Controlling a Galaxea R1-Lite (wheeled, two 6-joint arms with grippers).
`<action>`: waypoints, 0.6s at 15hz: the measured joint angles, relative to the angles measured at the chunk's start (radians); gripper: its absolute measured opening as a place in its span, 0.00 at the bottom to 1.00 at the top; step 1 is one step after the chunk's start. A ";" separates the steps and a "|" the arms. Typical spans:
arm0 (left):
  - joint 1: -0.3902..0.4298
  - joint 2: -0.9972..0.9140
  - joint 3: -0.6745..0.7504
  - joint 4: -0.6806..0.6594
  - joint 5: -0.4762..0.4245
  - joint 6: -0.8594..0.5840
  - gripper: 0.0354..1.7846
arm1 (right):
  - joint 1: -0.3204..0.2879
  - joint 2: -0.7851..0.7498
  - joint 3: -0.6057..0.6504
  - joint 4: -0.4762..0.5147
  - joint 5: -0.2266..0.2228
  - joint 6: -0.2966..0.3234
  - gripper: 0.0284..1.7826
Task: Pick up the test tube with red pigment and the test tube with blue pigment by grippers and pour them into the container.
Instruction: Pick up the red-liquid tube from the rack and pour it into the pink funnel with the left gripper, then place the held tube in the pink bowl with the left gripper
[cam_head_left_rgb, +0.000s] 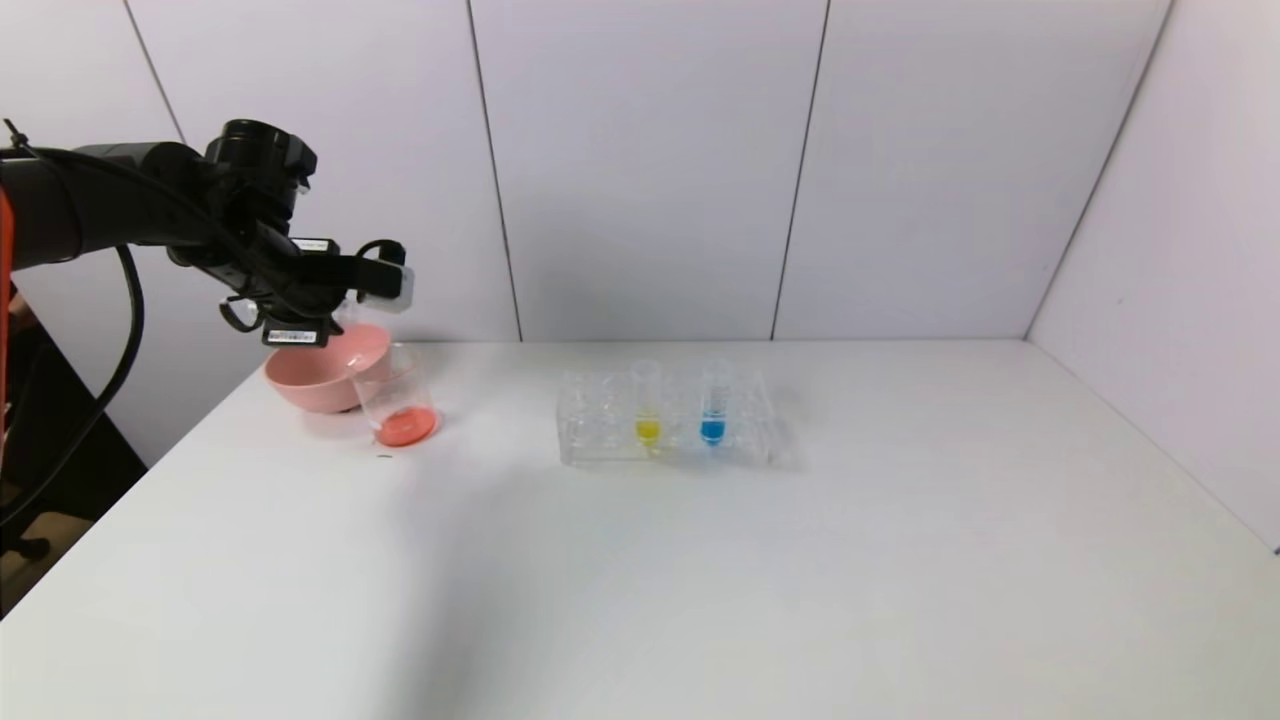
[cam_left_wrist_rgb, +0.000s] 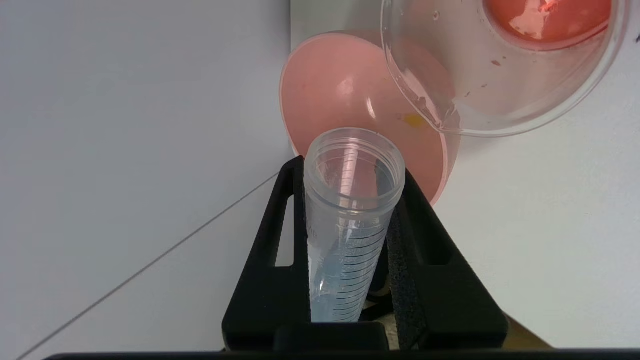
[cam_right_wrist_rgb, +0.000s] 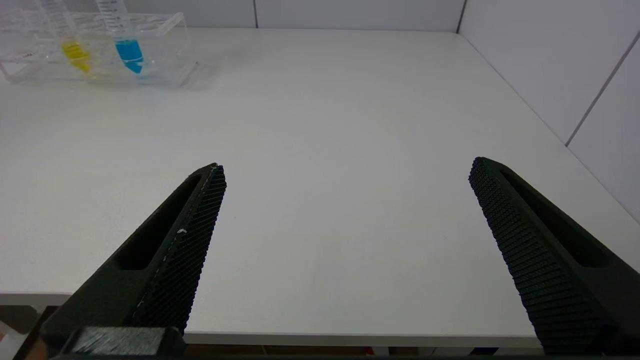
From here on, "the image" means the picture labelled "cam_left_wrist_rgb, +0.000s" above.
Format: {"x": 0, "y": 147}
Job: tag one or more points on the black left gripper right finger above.
{"x": 440, "y": 305}

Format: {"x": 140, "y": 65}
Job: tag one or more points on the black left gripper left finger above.
{"x": 270, "y": 300}

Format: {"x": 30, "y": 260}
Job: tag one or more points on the red pigment test tube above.
{"x": 350, "y": 225}

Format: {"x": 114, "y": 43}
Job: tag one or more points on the pink plastic bowl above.
{"x": 340, "y": 85}

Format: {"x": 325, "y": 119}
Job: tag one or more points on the clear glass beaker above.
{"x": 500, "y": 85}

